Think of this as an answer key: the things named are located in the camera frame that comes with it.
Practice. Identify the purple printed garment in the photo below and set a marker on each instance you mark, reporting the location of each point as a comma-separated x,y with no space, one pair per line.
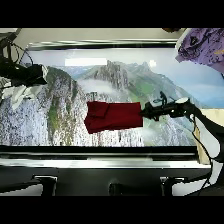
203,45

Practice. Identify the white garment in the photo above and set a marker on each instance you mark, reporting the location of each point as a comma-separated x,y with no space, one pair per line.
18,93

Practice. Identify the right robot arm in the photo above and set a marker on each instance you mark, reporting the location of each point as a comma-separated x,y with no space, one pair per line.
203,121

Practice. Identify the beige garment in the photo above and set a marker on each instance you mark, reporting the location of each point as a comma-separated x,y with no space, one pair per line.
215,116

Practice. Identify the red garment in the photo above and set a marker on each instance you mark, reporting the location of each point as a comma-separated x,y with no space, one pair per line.
113,116

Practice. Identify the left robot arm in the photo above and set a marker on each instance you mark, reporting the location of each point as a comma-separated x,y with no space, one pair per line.
20,72

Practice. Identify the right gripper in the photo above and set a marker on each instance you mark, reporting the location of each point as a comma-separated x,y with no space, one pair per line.
155,111

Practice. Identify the silver frame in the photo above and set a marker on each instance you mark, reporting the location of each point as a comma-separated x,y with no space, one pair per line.
100,163

